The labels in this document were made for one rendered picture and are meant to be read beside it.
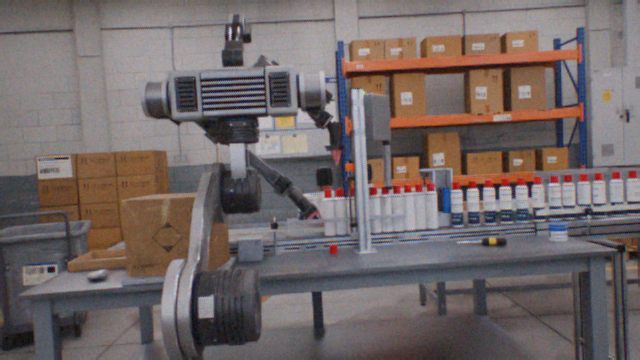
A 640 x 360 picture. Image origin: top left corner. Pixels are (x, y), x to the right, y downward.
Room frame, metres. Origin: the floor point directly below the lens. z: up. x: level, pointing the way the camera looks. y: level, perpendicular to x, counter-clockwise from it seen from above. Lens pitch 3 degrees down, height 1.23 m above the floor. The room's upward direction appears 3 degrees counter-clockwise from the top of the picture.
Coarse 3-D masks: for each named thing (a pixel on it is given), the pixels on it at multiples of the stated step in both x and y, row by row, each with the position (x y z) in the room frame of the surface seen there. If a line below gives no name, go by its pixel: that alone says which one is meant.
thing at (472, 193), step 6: (474, 186) 2.33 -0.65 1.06; (468, 192) 2.33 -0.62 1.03; (474, 192) 2.32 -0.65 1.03; (468, 198) 2.33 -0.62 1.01; (474, 198) 2.32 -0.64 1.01; (468, 204) 2.33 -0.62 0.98; (474, 204) 2.32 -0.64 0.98; (468, 210) 2.33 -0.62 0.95; (474, 210) 2.32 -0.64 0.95; (468, 216) 2.34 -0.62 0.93; (474, 216) 2.32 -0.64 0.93; (468, 222) 2.34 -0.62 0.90; (474, 222) 2.32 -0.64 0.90
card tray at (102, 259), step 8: (80, 256) 2.20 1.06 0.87; (88, 256) 2.28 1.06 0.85; (96, 256) 2.33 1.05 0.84; (104, 256) 2.33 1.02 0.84; (112, 256) 2.34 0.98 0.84; (120, 256) 2.34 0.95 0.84; (72, 264) 2.08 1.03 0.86; (80, 264) 2.08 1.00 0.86; (88, 264) 2.08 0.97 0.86; (96, 264) 2.08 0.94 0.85; (104, 264) 2.09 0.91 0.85; (112, 264) 2.09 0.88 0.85; (120, 264) 2.09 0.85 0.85; (72, 272) 2.08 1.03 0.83
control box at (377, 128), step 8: (368, 96) 2.13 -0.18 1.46; (376, 96) 2.16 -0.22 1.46; (384, 96) 2.22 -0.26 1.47; (368, 104) 2.13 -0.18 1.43; (376, 104) 2.15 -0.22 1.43; (384, 104) 2.22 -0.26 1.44; (368, 112) 2.13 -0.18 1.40; (376, 112) 2.15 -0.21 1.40; (384, 112) 2.22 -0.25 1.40; (368, 120) 2.13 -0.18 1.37; (376, 120) 2.15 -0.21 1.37; (384, 120) 2.21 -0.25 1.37; (368, 128) 2.13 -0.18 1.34; (376, 128) 2.14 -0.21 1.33; (384, 128) 2.21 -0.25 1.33; (368, 136) 2.14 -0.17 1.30; (376, 136) 2.14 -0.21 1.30; (384, 136) 2.21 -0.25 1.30
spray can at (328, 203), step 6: (324, 192) 2.28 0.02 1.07; (330, 192) 2.28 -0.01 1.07; (324, 198) 2.28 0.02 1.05; (330, 198) 2.28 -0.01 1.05; (324, 204) 2.27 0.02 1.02; (330, 204) 2.27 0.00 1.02; (324, 210) 2.28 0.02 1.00; (330, 210) 2.27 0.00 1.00; (324, 216) 2.28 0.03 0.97; (330, 216) 2.27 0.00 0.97; (324, 222) 2.28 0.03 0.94; (330, 222) 2.27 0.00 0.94; (324, 228) 2.28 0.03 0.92; (330, 228) 2.27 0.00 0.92; (324, 234) 2.28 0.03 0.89; (330, 234) 2.27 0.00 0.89
